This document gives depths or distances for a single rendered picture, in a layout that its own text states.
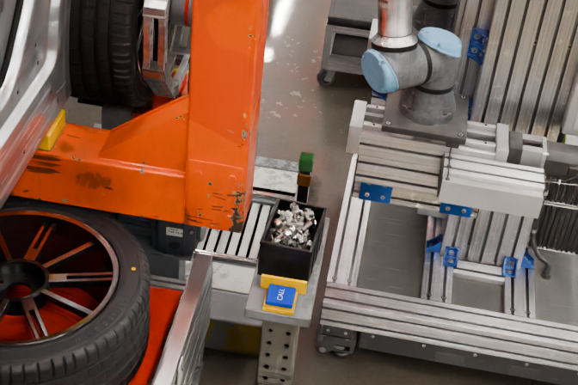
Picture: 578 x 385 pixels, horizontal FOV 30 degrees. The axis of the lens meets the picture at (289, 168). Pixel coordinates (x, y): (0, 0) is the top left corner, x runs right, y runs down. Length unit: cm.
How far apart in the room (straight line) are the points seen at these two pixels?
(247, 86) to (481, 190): 68
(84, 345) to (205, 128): 61
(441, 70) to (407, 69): 11
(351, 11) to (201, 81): 185
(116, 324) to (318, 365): 84
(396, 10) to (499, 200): 57
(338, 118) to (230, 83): 176
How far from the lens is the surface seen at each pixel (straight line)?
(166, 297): 305
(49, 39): 280
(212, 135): 271
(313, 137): 421
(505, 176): 288
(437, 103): 284
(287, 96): 444
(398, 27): 269
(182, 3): 319
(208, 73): 261
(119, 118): 346
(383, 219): 350
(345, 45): 464
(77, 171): 288
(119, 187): 288
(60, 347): 259
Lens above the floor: 235
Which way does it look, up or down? 36 degrees down
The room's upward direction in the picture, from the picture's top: 6 degrees clockwise
